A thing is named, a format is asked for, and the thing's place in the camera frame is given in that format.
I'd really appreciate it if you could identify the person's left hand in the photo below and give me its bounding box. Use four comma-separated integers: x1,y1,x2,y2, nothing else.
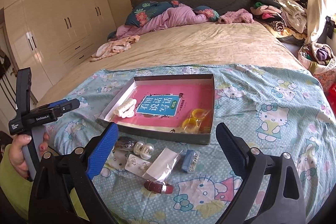
5,133,50,179

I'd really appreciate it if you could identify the white earring card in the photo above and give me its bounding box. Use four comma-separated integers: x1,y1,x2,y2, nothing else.
125,154,153,175

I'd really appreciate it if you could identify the dark rhinestone hair clip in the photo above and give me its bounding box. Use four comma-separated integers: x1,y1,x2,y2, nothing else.
113,136,138,152

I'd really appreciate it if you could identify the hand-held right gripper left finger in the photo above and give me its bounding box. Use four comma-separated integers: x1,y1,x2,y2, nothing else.
29,122,120,224

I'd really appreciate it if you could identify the clear bag of rings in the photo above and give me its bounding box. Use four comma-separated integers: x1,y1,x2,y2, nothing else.
182,107,212,134

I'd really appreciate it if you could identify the pearl white hair claw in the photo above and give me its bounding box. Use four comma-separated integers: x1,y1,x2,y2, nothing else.
134,140,154,159

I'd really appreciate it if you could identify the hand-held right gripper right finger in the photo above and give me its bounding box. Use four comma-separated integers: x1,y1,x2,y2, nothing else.
215,122,306,224

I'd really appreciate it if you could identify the beige bed sheet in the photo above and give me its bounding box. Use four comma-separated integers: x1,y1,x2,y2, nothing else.
35,20,315,107

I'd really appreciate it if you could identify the yellow ring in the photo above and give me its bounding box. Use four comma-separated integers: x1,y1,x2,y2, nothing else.
190,109,207,121
182,119,201,131

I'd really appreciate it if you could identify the black hanging handbag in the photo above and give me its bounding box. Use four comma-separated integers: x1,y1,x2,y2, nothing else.
0,47,12,81

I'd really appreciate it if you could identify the pink book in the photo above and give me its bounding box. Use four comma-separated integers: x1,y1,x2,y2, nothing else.
115,84,214,133

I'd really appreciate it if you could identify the blue bead box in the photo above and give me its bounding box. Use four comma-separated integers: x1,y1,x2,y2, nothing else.
181,149,201,173

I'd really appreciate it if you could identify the pink quilt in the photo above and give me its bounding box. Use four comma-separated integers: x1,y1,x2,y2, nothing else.
115,2,211,40

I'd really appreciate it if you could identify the pink fluffy garment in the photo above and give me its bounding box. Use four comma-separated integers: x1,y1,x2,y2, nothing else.
218,9,255,25

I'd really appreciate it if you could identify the small floral pillow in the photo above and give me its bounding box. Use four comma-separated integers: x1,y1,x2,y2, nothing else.
194,5,220,21

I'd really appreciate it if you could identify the clear bag with white paper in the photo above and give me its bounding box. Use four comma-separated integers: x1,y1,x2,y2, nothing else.
143,147,183,184

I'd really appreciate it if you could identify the cream wardrobe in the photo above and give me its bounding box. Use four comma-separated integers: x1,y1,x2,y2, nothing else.
3,0,117,88

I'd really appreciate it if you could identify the cartoon cat printed blanket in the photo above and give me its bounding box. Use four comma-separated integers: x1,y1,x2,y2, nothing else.
39,63,334,224

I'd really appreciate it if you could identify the large floral pillow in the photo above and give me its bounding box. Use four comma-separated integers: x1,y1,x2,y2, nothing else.
125,0,182,26

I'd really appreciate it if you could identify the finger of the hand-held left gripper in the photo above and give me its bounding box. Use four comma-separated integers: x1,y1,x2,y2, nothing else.
52,98,81,117
32,99,69,110

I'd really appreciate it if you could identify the shallow cardboard box tray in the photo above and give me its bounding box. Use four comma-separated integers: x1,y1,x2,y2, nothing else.
96,73,216,145

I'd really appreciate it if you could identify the white hair claw clip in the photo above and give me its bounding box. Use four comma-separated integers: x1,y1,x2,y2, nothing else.
113,98,138,118

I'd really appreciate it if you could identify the peach patterned garment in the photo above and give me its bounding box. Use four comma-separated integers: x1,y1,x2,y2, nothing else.
91,35,141,62

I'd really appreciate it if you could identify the pile of clothes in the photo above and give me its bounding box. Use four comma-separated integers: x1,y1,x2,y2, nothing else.
249,0,315,41

